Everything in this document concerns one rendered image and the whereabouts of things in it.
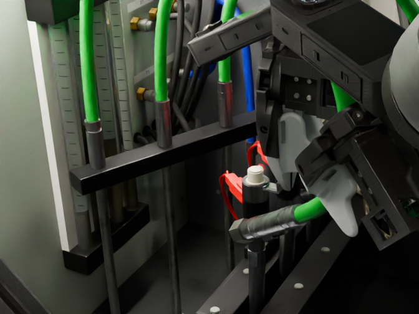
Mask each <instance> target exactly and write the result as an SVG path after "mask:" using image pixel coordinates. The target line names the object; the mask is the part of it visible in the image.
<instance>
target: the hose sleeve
mask: <svg viewBox="0 0 419 314"><path fill-rule="evenodd" d="M300 205H302V204H295V205H291V206H287V207H283V208H280V209H279V210H276V211H272V212H269V213H266V214H263V215H258V216H255V217H251V218H250V219H246V220H245V221H243V222H242V224H241V233H242V235H243V237H244V238H246V239H249V240H251V239H258V238H260V237H265V236H267V235H270V234H274V233H277V232H281V231H288V230H291V229H295V228H298V227H300V226H304V225H306V224H307V223H308V222H305V223H300V222H298V221H297V220H296V218H295V216H294V211H295V208H296V207H297V206H300Z"/></svg>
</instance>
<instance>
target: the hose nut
mask: <svg viewBox="0 0 419 314"><path fill-rule="evenodd" d="M245 220H246V219H244V218H243V219H239V220H237V221H234V223H233V225H232V226H231V228H230V230H229V233H230V234H231V237H232V239H233V242H238V243H242V244H245V243H248V242H252V241H253V240H254V239H251V240H249V239H246V238H244V237H243V235H242V233H241V224H242V222H243V221H245Z"/></svg>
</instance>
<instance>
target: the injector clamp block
mask: <svg viewBox="0 0 419 314"><path fill-rule="evenodd" d="M351 205H352V209H353V212H354V215H355V219H356V222H357V225H358V230H359V231H358V234H357V235H356V236H355V237H350V236H348V235H346V234H345V233H344V232H343V231H342V229H341V228H340V227H339V226H338V224H337V223H336V222H335V220H334V219H333V218H332V219H331V221H330V222H329V212H328V211H327V212H326V213H325V214H323V215H321V222H320V235H319V236H318V238H317V239H316V240H315V242H314V243H313V244H312V245H311V247H310V248H309V250H308V251H307V252H306V225H304V226H300V227H298V228H296V231H295V268H294V269H293V271H292V272H291V273H290V274H289V276H288V277H287V278H286V279H285V281H284V282H283V284H282V285H281V286H280V287H279V241H278V242H277V244H276V245H275V246H274V247H273V248H272V249H271V251H270V252H269V253H268V254H267V256H266V264H265V287H266V306H265V307H264V308H263V310H262V311H261V312H260V314H349V312H350V289H351V285H352V283H353V282H354V280H355V278H356V277H357V276H358V274H359V272H360V271H361V269H362V267H363V266H364V264H365V263H366V261H367V260H368V258H369V257H370V255H371V253H372V252H373V250H374V248H375V247H376V244H375V242H374V241H373V239H372V237H371V235H370V234H369V232H368V230H367V229H366V227H365V226H364V224H363V222H362V220H361V218H363V217H364V216H365V211H364V203H363V197H362V195H360V194H358V193H356V194H355V195H354V196H353V197H352V199H351ZM196 314H249V267H248V259H245V258H243V260H242V261H240V263H239V264H238V265H237V266H236V267H235V268H234V270H233V271H232V272H231V273H230V274H229V275H228V276H227V277H226V279H225V280H224V281H223V282H222V284H221V285H220V286H219V287H218V288H217V289H216V290H215V291H214V292H213V294H212V295H211V296H210V297H209V299H207V301H205V303H204V304H203V305H202V306H201V307H200V309H199V310H198V311H197V312H196Z"/></svg>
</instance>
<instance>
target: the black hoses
mask: <svg viewBox="0 0 419 314"><path fill-rule="evenodd" d="M215 1H216V0H211V6H210V10H209V14H208V20H207V23H206V25H208V24H213V22H214V17H215V14H216V6H215ZM202 2H203V0H196V3H195V14H194V19H193V26H192V25H191V24H190V23H189V21H188V20H187V19H186V18H185V0H177V8H178V13H171V14H170V20H177V31H176V46H175V57H174V62H173V70H172V75H171V81H170V87H169V91H168V98H169V99H170V109H171V111H170V114H171V133H172V136H175V135H176V134H177V133H178V131H179V129H180V128H183V129H184V131H185V132H187V131H191V128H190V127H189V125H188V123H189V122H190V120H191V121H193V122H195V129H197V128H201V120H200V119H199V118H198V117H196V116H194V115H193V114H194V112H195V110H196V107H197V104H198V102H199V99H200V97H201V93H202V91H203V88H204V85H205V82H206V79H207V77H208V73H209V69H210V63H207V64H204V65H203V71H202V74H201V77H200V80H199V82H198V86H197V88H196V92H195V94H194V97H193V100H192V102H191V105H190V107H189V104H190V101H191V98H192V95H193V92H194V89H195V85H196V82H197V79H198V76H199V73H200V69H201V66H200V67H199V66H198V65H197V63H196V64H195V67H194V70H193V74H192V76H191V80H190V84H189V86H188V90H187V93H186V96H185V99H184V102H183V105H182V108H181V104H182V101H183V97H184V94H185V90H186V86H187V83H188V78H189V75H190V70H191V65H192V62H193V55H192V53H191V52H190V50H189V48H188V53H187V57H186V62H185V68H184V71H183V76H182V79H181V83H180V87H179V91H178V95H177V98H176V101H174V96H175V91H176V85H177V81H178V74H179V71H180V62H181V53H182V47H183V33H184V26H185V28H186V29H187V31H188V32H189V33H190V35H191V38H190V42H191V41H192V40H193V39H194V38H195V37H196V36H195V34H196V33H197V32H198V31H199V26H200V19H201V9H202ZM188 107H189V109H188ZM180 108H181V110H180ZM187 109H188V112H187ZM186 112H187V113H186ZM152 129H153V130H157V129H156V121H155V119H154V120H153V122H152ZM153 130H151V129H150V127H149V126H145V127H144V128H143V135H144V136H148V135H150V136H151V137H152V138H153V139H154V140H155V142H157V133H156V132H155V131H153ZM133 142H134V143H139V142H141V143H142V144H143V145H144V146H145V145H149V144H151V143H150V142H149V141H148V140H147V139H146V138H145V137H143V136H141V134H140V133H139V132H136V133H135V134H134V136H133Z"/></svg>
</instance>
